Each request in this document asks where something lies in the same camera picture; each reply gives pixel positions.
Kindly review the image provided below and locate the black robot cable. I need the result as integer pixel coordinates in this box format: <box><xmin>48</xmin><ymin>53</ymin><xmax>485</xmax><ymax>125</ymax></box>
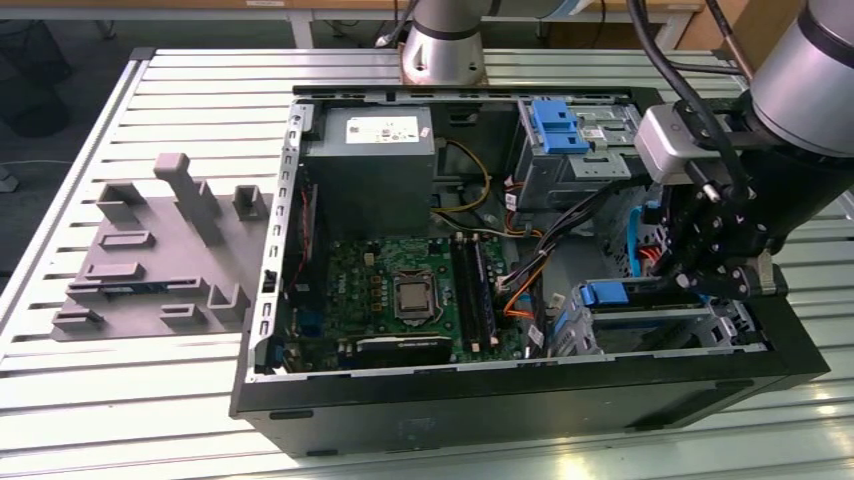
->
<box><xmin>624</xmin><ymin>0</ymin><xmax>759</xmax><ymax>199</ymax></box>
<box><xmin>703</xmin><ymin>0</ymin><xmax>759</xmax><ymax>86</ymax></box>

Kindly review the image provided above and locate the metal disk bay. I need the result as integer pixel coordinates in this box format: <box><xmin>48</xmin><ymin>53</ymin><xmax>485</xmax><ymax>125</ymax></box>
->
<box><xmin>545</xmin><ymin>277</ymin><xmax>761</xmax><ymax>359</ymax></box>

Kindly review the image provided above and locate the green motherboard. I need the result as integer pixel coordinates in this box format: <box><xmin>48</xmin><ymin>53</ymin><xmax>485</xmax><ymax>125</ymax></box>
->
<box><xmin>285</xmin><ymin>234</ymin><xmax>528</xmax><ymax>371</ymax></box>

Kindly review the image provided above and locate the brown wooden cabinet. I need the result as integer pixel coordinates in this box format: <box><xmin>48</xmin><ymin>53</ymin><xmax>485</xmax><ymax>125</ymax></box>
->
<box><xmin>679</xmin><ymin>0</ymin><xmax>808</xmax><ymax>69</ymax></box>

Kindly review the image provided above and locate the grey parts rack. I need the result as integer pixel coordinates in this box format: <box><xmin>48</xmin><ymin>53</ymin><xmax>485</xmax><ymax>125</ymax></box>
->
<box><xmin>50</xmin><ymin>152</ymin><xmax>274</xmax><ymax>347</ymax></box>

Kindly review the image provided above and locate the multicolour disk power wire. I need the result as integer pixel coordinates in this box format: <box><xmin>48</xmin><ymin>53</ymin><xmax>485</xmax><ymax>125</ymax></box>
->
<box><xmin>636</xmin><ymin>243</ymin><xmax>669</xmax><ymax>271</ymax></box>

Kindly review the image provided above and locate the silver CPU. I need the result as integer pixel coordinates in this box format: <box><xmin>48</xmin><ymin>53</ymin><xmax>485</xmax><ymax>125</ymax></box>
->
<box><xmin>397</xmin><ymin>283</ymin><xmax>435</xmax><ymax>312</ymax></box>

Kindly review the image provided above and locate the orange SATA cable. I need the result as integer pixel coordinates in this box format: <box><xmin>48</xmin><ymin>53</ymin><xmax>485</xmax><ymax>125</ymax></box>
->
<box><xmin>500</xmin><ymin>279</ymin><xmax>535</xmax><ymax>320</ymax></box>

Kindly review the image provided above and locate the grey power supply unit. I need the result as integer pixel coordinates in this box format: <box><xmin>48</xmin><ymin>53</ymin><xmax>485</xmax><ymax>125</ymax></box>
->
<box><xmin>302</xmin><ymin>104</ymin><xmax>439</xmax><ymax>241</ymax></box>

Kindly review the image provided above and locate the blue plastic drive latch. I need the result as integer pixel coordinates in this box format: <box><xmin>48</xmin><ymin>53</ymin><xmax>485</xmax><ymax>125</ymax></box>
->
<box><xmin>531</xmin><ymin>99</ymin><xmax>592</xmax><ymax>155</ymax></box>

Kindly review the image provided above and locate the black graphics card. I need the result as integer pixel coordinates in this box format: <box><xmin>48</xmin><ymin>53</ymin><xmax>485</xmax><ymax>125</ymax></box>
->
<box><xmin>336</xmin><ymin>333</ymin><xmax>455</xmax><ymax>371</ymax></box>

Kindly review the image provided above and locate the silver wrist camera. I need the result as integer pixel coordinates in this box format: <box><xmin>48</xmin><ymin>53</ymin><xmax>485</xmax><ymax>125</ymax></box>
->
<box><xmin>632</xmin><ymin>106</ymin><xmax>732</xmax><ymax>185</ymax></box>

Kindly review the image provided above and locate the black PC case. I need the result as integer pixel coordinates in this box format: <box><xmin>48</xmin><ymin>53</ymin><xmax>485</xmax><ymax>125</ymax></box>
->
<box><xmin>228</xmin><ymin>84</ymin><xmax>832</xmax><ymax>459</ymax></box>

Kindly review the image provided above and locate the RAM stick in slot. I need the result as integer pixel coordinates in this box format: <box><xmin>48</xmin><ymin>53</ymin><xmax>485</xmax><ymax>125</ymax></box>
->
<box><xmin>464</xmin><ymin>232</ymin><xmax>501</xmax><ymax>347</ymax></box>

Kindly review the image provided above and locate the black cable bundle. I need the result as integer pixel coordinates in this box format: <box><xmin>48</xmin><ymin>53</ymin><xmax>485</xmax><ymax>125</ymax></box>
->
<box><xmin>496</xmin><ymin>172</ymin><xmax>661</xmax><ymax>296</ymax></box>

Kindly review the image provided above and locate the black chair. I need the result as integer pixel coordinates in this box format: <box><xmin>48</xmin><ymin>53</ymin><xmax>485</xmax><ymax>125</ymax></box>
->
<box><xmin>0</xmin><ymin>19</ymin><xmax>74</xmax><ymax>139</ymax></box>

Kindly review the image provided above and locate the hard disk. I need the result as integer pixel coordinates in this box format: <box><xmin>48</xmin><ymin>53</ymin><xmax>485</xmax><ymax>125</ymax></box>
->
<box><xmin>577</xmin><ymin>279</ymin><xmax>712</xmax><ymax>321</ymax></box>

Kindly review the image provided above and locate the grey optical drive cage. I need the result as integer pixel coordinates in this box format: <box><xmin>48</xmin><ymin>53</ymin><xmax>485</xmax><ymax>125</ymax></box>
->
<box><xmin>512</xmin><ymin>97</ymin><xmax>668</xmax><ymax>211</ymax></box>

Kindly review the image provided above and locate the yellow wire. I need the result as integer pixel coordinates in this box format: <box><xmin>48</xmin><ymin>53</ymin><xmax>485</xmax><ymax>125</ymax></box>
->
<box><xmin>429</xmin><ymin>139</ymin><xmax>495</xmax><ymax>226</ymax></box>

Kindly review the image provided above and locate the black CPU socket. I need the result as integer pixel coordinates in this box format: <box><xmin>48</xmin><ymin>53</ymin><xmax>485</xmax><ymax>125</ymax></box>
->
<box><xmin>388</xmin><ymin>268</ymin><xmax>447</xmax><ymax>327</ymax></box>

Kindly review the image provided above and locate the RAM stick on rack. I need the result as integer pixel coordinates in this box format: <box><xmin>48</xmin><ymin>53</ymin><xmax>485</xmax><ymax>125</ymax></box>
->
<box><xmin>98</xmin><ymin>282</ymin><xmax>165</xmax><ymax>296</ymax></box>

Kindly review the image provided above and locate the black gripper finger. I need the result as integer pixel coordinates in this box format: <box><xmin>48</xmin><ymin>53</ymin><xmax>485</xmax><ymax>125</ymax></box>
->
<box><xmin>671</xmin><ymin>249</ymin><xmax>790</xmax><ymax>302</ymax></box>
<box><xmin>656</xmin><ymin>183</ymin><xmax>739</xmax><ymax>282</ymax></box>

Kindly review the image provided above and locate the blue SATA wire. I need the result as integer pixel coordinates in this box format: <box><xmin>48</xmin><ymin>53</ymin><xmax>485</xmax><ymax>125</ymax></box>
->
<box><xmin>625</xmin><ymin>202</ymin><xmax>661</xmax><ymax>279</ymax></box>

